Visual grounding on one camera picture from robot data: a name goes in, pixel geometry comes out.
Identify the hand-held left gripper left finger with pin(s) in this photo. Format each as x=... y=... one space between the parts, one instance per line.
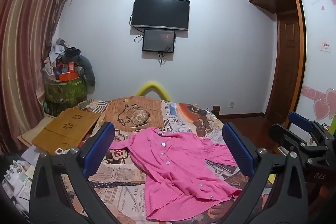
x=101 y=145

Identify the yellow foam tube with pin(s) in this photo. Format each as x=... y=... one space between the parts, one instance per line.
x=152 y=85

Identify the newspaper print bed blanket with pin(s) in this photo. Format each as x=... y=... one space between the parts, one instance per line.
x=126 y=187

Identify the green fabric storage box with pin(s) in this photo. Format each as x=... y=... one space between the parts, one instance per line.
x=65 y=94

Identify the small black wall monitor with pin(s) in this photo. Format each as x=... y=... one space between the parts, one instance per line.
x=158 y=40

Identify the striped pillow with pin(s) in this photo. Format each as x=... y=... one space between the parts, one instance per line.
x=94 y=106

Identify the pile of clothes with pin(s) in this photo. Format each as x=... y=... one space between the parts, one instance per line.
x=56 y=52

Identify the bamboo lap table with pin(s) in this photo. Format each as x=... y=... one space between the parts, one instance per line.
x=60 y=129

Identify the pink knit cardigan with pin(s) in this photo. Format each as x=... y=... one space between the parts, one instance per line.
x=170 y=174

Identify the dark wooden bedpost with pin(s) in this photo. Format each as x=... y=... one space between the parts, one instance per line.
x=215 y=109

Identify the pile of papers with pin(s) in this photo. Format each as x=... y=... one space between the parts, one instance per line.
x=15 y=182

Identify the striped red beige curtain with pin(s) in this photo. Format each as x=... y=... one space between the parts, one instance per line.
x=21 y=56

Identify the white paper note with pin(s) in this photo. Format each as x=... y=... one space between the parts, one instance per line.
x=325 y=45

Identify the orange box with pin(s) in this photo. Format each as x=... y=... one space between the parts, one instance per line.
x=68 y=77

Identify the pale side table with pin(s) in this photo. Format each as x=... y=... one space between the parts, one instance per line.
x=26 y=138

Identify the black wall television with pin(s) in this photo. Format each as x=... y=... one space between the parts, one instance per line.
x=160 y=12

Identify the white wall socket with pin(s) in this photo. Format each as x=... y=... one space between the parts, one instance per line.
x=231 y=104

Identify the white heart print wardrobe door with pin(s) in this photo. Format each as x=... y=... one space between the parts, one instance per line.
x=316 y=74

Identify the small white device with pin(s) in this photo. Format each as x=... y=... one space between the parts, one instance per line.
x=59 y=151

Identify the small red box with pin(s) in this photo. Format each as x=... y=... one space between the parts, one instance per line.
x=71 y=67

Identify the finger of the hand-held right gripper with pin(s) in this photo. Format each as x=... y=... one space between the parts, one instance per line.
x=299 y=119
x=281 y=134

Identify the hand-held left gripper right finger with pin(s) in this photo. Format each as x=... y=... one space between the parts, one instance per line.
x=237 y=150

